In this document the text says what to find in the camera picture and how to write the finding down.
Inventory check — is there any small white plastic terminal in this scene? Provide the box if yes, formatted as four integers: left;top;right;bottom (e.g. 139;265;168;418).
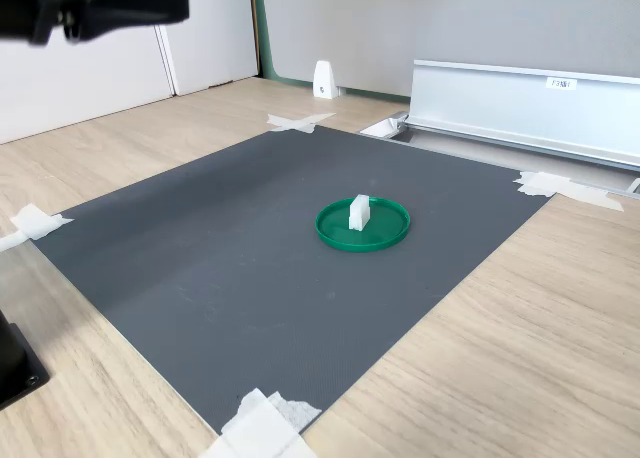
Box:
347;193;373;233

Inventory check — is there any white tape patch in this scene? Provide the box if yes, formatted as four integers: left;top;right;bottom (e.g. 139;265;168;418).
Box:
0;202;76;255
513;170;626;213
199;387;324;458
266;111;338;135

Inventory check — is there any round green lid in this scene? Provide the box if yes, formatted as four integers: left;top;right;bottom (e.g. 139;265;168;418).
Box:
314;195;413;255

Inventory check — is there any small white plastic bracket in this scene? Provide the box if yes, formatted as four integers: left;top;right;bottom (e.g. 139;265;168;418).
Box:
313;60;338;100

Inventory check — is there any dark grey mat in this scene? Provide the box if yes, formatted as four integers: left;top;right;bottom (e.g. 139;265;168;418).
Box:
30;124;557;437

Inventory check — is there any silver cable duct box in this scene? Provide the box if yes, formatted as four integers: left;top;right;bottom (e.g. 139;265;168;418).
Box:
358;110;640;195

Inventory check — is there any grey partition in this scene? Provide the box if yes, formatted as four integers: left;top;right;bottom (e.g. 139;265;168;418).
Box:
249;0;640;105

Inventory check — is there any aluminium cable duct lid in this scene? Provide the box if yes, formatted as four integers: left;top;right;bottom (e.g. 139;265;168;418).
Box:
405;59;640;172

